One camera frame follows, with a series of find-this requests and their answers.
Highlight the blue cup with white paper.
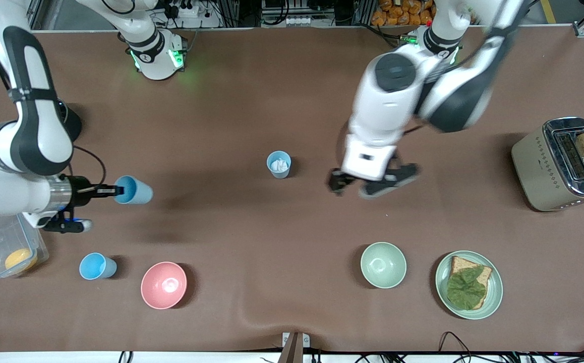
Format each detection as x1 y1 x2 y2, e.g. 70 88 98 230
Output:
266 150 292 179

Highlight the yellow round food piece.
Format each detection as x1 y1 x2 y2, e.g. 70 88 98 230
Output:
5 248 38 273

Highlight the pale green bowl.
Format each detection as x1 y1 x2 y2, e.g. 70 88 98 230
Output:
360 242 407 289

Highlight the pink bowl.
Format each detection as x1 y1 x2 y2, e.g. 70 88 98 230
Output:
141 261 188 310

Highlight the brown bread slice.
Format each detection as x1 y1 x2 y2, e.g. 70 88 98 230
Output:
448 256 493 310

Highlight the green lettuce leaf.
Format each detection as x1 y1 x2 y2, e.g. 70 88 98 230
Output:
446 266 487 310

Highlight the bag of orange snacks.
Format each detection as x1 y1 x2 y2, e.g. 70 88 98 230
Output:
371 0 434 26

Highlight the pale green plate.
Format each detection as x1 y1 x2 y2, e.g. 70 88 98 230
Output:
435 250 503 320

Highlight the white power strip with plugs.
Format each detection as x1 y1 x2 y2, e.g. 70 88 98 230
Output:
167 0 208 19

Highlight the beige and chrome toaster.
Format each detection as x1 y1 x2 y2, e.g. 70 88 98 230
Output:
511 117 584 212

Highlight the black pot with blue handle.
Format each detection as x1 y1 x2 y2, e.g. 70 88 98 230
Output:
55 98 83 143

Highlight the metal table edge bracket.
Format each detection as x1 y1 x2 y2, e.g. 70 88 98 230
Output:
281 331 311 363

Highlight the black looped floor cable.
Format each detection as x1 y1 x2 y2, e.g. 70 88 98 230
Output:
438 331 477 363

